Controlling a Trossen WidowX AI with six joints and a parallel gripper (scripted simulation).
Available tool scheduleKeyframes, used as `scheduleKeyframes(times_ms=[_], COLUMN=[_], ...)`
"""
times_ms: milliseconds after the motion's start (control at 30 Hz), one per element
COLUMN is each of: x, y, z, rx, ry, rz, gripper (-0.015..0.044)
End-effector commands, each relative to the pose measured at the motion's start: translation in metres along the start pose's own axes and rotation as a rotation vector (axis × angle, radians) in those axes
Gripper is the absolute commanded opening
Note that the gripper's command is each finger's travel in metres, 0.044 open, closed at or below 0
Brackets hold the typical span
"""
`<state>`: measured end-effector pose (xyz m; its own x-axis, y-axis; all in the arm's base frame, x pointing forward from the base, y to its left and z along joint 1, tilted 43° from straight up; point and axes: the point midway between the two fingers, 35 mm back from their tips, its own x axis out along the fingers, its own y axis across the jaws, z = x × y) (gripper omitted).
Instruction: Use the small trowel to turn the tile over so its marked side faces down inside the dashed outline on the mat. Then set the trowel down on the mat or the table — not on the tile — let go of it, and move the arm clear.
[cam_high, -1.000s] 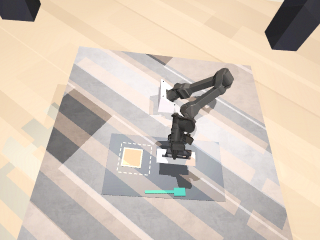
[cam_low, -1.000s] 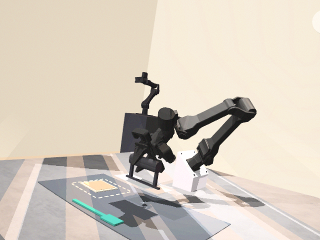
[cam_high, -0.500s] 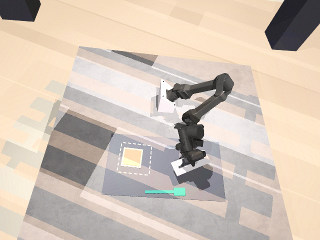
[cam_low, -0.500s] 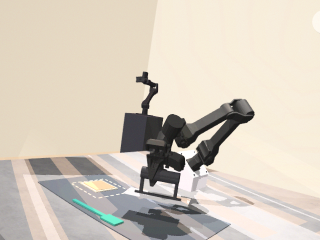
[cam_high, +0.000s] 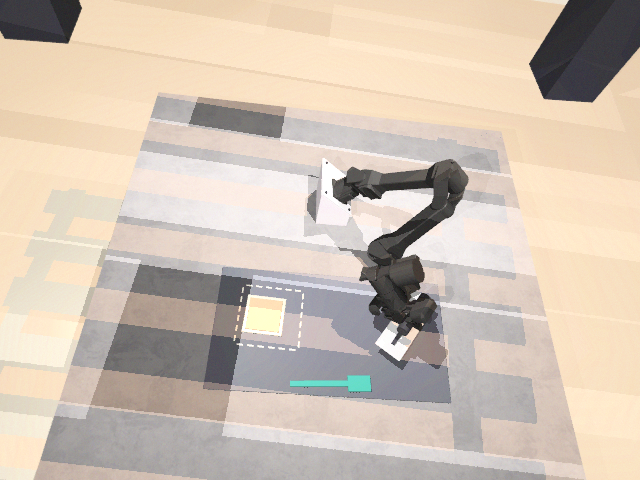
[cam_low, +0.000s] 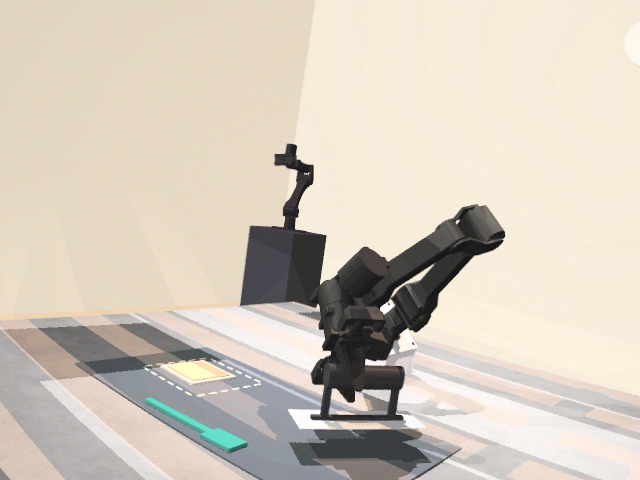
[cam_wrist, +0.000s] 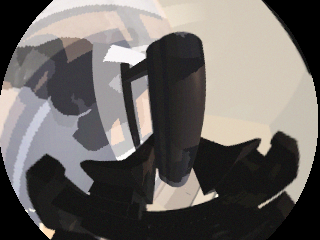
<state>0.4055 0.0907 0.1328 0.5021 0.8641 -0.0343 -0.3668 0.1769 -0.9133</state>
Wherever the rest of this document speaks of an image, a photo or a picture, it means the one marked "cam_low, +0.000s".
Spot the turquoise flat trowel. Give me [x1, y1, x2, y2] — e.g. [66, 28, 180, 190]
[145, 398, 248, 453]

